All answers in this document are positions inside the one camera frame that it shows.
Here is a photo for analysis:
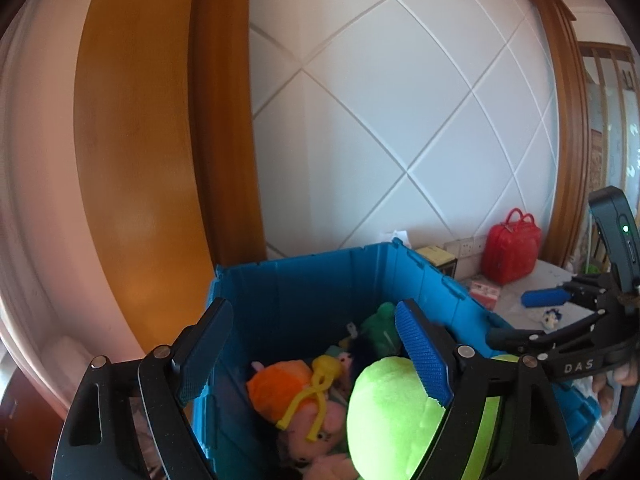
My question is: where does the orange plush toy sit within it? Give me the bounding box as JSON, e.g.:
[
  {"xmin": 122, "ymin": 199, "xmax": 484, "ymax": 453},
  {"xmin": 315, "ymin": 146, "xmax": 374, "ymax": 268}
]
[{"xmin": 246, "ymin": 359, "xmax": 315, "ymax": 424}]

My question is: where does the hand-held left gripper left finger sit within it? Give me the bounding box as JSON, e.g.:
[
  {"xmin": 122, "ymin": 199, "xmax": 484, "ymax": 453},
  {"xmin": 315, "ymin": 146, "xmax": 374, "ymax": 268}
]
[{"xmin": 51, "ymin": 297, "xmax": 236, "ymax": 480}]

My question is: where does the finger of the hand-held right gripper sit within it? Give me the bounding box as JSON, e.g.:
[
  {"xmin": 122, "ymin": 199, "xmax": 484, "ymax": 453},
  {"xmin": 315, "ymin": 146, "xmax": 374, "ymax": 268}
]
[
  {"xmin": 520, "ymin": 281, "xmax": 618, "ymax": 308},
  {"xmin": 487, "ymin": 310, "xmax": 621, "ymax": 357}
]

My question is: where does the wooden door frame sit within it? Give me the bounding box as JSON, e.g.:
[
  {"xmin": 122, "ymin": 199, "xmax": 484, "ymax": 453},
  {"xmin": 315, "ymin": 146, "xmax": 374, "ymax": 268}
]
[{"xmin": 480, "ymin": 0, "xmax": 592, "ymax": 273}]

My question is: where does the pink tissue pack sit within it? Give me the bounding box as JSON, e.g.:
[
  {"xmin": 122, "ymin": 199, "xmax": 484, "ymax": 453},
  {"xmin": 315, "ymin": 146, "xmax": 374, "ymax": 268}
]
[{"xmin": 468, "ymin": 280, "xmax": 502, "ymax": 308}]

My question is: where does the person's right hand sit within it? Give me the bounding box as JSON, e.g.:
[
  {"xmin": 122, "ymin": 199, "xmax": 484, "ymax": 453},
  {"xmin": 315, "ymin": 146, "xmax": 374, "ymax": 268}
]
[{"xmin": 592, "ymin": 364, "xmax": 640, "ymax": 418}]

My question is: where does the yellow snowball clamp toy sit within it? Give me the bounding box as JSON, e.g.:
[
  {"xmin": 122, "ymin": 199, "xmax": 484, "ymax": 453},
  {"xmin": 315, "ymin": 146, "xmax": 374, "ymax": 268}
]
[{"xmin": 275, "ymin": 355, "xmax": 344, "ymax": 444}]

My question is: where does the red bear-embossed suitcase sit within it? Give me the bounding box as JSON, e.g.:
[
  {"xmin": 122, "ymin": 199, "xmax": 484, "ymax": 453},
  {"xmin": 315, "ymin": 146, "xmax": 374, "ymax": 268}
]
[{"xmin": 482, "ymin": 208, "xmax": 542, "ymax": 286}]

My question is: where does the black gift bag gold handle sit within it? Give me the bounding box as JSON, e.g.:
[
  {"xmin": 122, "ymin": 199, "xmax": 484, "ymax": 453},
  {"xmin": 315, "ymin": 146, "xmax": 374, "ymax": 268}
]
[{"xmin": 414, "ymin": 244, "xmax": 459, "ymax": 279}]

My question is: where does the pink plush toy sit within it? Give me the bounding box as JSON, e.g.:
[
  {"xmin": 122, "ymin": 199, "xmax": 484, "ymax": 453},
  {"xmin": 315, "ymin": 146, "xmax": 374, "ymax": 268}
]
[{"xmin": 276, "ymin": 394, "xmax": 362, "ymax": 480}]

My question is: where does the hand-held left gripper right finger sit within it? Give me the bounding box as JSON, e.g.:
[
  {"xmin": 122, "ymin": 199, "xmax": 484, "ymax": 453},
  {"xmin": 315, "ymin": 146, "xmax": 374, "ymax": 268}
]
[{"xmin": 394, "ymin": 299, "xmax": 581, "ymax": 480}]

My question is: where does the wooden wall panel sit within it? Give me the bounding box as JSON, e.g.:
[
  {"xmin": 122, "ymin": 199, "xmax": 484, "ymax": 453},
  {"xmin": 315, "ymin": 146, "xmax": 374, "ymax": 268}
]
[{"xmin": 74, "ymin": 0, "xmax": 267, "ymax": 401}]

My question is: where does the white wall power socket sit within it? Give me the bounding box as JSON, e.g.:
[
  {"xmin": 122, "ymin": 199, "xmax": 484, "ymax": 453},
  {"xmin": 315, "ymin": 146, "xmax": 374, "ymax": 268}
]
[{"xmin": 444, "ymin": 236, "xmax": 489, "ymax": 257}]

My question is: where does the dark green plush toy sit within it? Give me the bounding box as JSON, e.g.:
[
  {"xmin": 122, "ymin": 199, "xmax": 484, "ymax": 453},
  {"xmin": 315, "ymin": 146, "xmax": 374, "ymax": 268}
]
[{"xmin": 359, "ymin": 302, "xmax": 402, "ymax": 357}]

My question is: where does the green frog plush toy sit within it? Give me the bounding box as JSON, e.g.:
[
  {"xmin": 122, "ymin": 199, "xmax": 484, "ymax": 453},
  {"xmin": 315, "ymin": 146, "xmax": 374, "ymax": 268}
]
[{"xmin": 346, "ymin": 354, "xmax": 521, "ymax": 480}]

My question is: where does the blue plastic storage crate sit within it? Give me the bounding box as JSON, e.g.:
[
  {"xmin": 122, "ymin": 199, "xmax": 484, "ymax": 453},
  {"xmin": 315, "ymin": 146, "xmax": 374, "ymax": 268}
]
[{"xmin": 192, "ymin": 238, "xmax": 601, "ymax": 480}]

